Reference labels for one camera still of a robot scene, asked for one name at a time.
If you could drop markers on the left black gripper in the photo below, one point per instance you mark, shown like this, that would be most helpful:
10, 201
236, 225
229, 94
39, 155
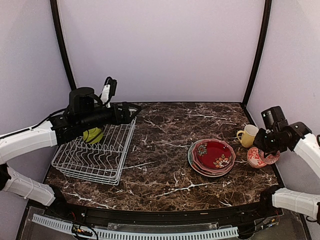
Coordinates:
126, 118

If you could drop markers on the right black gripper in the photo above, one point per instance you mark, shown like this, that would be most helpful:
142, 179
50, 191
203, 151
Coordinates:
258, 142

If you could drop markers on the blue white patterned bowl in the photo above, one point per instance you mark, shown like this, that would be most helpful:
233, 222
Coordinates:
270, 158

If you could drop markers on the yellow ceramic mug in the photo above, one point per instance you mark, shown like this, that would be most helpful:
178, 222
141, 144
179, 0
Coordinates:
247, 136

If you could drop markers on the red white patterned bowl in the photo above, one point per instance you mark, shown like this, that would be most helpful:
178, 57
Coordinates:
254, 159

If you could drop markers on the green small bowl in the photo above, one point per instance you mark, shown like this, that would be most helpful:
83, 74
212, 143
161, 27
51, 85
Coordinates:
92, 136

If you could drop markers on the dark red floral plate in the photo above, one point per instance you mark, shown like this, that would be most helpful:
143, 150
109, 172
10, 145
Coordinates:
214, 154

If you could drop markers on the pink dotted plate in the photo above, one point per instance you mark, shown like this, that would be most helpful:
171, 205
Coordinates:
200, 165

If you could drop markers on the black rimmed cream plate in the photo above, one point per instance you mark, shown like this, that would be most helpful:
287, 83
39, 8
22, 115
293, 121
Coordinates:
208, 174

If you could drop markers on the green teal plate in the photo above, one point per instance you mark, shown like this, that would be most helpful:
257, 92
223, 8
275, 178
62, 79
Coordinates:
189, 153

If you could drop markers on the red teal floral plate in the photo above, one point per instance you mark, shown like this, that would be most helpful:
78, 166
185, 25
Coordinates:
191, 162

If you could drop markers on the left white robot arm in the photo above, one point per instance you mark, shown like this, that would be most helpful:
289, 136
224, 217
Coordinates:
85, 111

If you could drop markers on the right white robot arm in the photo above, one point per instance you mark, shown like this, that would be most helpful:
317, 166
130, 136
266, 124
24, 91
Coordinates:
299, 139

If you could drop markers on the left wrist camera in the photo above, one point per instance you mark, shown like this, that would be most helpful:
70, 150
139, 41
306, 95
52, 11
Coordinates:
108, 91

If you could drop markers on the white wire dish rack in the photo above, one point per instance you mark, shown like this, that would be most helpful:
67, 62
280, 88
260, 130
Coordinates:
100, 162

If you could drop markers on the white slotted cable duct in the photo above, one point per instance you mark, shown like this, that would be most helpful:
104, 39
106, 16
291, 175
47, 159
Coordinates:
137, 232

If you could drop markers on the black front rail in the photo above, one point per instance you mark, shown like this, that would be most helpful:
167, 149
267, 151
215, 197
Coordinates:
93, 216

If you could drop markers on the left black frame post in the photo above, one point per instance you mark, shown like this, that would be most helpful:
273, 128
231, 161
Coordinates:
61, 44

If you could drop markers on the black frame post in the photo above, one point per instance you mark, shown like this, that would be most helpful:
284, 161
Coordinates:
61, 44
258, 53

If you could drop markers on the right black frame post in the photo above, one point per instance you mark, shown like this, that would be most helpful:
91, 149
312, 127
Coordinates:
258, 53

